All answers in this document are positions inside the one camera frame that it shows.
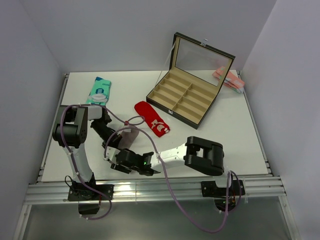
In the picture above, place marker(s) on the black compartment display box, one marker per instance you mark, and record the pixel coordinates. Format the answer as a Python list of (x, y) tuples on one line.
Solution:
[(190, 80)]

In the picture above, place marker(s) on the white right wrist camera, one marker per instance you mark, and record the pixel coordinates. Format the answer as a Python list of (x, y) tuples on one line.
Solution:
[(110, 155)]

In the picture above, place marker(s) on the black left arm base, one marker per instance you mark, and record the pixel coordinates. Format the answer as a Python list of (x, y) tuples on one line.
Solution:
[(89, 202)]

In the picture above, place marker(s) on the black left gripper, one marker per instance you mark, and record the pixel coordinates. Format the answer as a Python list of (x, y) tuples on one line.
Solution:
[(115, 140)]

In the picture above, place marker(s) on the aluminium front rail frame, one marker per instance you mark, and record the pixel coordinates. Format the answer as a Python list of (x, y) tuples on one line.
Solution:
[(155, 190)]

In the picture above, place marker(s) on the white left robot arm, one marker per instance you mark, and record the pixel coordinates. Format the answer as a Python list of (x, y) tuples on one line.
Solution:
[(70, 131)]

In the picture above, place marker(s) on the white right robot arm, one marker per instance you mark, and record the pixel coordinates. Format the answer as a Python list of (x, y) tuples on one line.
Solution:
[(199, 154)]

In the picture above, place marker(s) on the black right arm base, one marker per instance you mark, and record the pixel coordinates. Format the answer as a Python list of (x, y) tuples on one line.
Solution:
[(236, 191)]

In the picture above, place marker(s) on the red sock with white print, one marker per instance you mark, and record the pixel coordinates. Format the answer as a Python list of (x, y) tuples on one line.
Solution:
[(152, 119)]

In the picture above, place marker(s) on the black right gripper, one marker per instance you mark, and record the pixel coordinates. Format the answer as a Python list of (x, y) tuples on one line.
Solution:
[(121, 168)]

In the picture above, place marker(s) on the pink patterned sock pair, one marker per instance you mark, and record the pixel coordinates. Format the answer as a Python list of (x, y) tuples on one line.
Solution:
[(231, 81)]

